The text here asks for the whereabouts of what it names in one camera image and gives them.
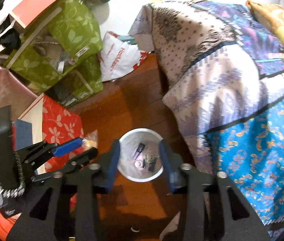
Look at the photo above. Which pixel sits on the clear snack packet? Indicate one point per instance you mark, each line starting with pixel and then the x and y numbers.
pixel 91 140

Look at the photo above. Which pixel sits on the colourful heart blanket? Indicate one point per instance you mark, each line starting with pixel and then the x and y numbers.
pixel 272 17

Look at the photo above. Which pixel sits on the orange box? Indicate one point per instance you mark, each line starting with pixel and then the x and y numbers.
pixel 41 2

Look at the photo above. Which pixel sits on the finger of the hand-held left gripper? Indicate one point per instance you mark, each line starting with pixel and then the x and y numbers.
pixel 66 147
pixel 81 158

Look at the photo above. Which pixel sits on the white plastic bag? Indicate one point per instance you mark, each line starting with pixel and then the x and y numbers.
pixel 121 55

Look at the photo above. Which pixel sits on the small round white container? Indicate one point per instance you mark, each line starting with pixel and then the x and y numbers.
pixel 138 164

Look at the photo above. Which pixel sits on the orange plastic object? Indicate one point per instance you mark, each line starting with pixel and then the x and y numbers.
pixel 1 224

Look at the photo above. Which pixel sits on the small green leaf-print bag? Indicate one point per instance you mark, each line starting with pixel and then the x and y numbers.
pixel 86 80

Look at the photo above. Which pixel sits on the white waste bin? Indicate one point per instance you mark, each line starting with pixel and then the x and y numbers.
pixel 129 155

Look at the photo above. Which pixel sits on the blue patchwork bedsheet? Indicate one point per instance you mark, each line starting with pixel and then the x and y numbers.
pixel 219 80

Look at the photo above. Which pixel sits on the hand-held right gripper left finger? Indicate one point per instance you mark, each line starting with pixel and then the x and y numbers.
pixel 113 165

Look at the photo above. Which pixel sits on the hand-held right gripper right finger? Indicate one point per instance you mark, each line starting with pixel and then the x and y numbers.
pixel 165 165

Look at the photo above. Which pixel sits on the large green leaf-print bag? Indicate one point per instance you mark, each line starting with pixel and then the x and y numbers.
pixel 74 27

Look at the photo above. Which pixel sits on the red floral box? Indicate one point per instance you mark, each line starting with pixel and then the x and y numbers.
pixel 59 125

